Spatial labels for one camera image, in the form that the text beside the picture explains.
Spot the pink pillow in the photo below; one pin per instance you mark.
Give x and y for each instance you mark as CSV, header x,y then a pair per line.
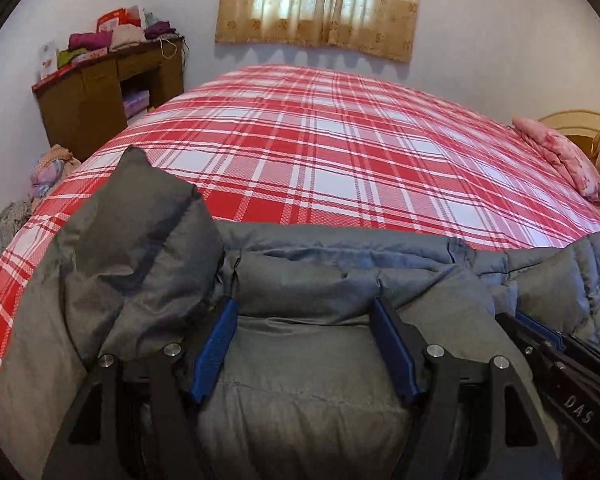
x,y
565,155

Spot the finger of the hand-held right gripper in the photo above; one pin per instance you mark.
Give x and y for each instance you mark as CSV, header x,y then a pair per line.
x,y
540,327
527,342

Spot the brown wooden desk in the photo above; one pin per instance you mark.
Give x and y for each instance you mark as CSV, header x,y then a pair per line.
x,y
80,110

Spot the red plaid bed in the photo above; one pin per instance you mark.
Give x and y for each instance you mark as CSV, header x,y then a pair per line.
x,y
330,160

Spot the pink clothes pile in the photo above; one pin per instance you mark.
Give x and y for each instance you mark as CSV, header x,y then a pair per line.
x,y
50,170

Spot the grey puffer jacket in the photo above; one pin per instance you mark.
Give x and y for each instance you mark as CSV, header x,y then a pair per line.
x,y
305,285

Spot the red box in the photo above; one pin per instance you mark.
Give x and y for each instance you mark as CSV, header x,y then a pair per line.
x,y
112,17

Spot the grey patterned clothes pile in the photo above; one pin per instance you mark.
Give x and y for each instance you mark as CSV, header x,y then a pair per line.
x,y
12,220

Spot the pink flat box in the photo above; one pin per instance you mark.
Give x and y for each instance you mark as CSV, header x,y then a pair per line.
x,y
92,55

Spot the stack of pastel boxes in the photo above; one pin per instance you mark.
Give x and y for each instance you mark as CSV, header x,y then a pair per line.
x,y
135,102

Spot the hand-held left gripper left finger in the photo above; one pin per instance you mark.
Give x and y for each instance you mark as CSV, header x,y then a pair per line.
x,y
215,350

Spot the magenta folded clothes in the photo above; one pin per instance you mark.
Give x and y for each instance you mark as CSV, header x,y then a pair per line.
x,y
87,40

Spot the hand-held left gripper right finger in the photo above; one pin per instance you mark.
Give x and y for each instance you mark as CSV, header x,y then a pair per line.
x,y
395,355

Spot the cream wooden bed headboard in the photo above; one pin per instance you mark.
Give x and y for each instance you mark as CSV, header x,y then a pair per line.
x,y
570,120

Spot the green folded cloth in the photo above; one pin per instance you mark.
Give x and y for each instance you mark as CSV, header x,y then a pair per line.
x,y
67,56

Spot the white card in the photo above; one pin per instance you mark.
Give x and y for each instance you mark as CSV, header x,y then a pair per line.
x,y
47,60

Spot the beige patterned window curtain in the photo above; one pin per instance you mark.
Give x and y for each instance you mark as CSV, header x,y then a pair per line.
x,y
280,25

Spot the purple folded clothes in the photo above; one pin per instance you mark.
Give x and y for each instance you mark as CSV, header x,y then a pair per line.
x,y
157,29

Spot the beige folded clothes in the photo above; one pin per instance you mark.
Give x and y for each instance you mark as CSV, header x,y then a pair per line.
x,y
127,35

